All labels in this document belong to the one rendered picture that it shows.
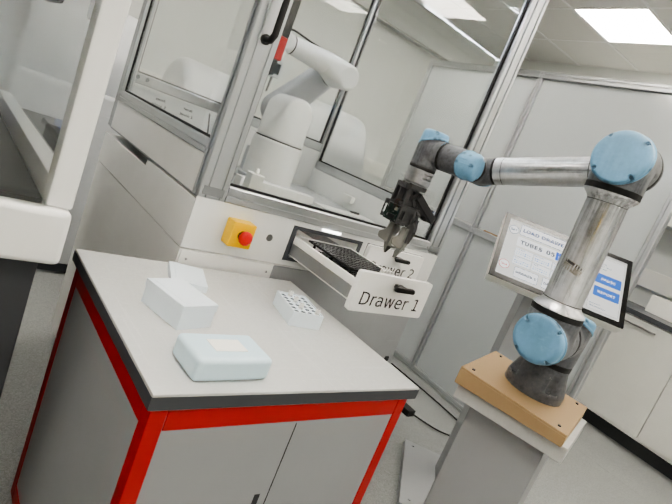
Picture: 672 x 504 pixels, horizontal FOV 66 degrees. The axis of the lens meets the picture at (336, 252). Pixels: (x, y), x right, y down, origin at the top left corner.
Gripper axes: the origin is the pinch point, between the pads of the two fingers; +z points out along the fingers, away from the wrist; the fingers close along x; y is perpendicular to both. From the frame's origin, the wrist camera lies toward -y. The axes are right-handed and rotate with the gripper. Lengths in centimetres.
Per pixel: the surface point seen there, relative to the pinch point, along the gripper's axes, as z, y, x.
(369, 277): 5.7, 16.0, 10.8
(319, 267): 11.2, 17.4, -7.2
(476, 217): -11, -166, -96
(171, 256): 22, 51, -26
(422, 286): 5.6, -5.5, 10.8
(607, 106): -92, -165, -48
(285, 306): 18.5, 34.0, 5.5
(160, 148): -1, 51, -58
